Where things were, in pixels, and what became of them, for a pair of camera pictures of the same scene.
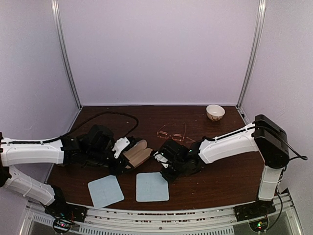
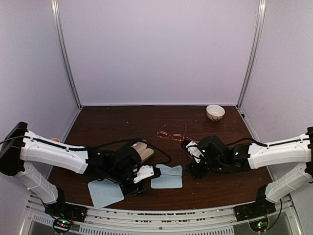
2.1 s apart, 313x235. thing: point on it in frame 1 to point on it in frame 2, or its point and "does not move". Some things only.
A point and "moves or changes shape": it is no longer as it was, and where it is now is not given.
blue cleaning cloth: (105, 191) does not move
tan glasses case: (138, 153) does not move
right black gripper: (170, 178) to (193, 171)
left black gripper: (117, 169) to (129, 192)
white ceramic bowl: (214, 112) does not move
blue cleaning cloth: (151, 186) moves or changes shape
